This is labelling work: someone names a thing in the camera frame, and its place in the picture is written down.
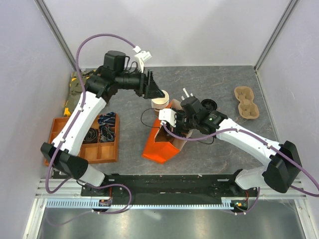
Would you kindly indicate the black coiled belt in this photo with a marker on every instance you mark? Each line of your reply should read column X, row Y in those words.
column 91, row 137

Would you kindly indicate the stack of paper cups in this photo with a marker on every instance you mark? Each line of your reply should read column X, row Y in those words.
column 160, row 103

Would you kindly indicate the striped blue necktie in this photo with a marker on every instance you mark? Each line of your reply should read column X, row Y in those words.
column 107, row 119

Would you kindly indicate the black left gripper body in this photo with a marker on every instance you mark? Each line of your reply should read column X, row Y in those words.
column 139, row 87

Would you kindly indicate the aluminium cable duct rail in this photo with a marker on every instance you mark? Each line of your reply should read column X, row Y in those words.
column 98, row 204

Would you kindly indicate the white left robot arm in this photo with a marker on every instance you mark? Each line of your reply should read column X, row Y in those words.
column 112, row 76

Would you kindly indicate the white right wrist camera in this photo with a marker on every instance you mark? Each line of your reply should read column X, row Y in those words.
column 167, row 116

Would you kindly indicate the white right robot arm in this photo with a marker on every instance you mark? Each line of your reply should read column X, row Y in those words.
column 280, row 161

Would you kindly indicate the stack of black lids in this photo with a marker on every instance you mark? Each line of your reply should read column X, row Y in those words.
column 209, row 104

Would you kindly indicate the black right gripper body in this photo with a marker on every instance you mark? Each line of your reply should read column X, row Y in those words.
column 183, row 123

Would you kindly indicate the camouflage folded cloth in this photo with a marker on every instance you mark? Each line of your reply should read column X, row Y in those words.
column 75, row 90

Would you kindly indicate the orange wooden compartment tray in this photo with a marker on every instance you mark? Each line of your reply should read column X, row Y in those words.
column 106, row 152

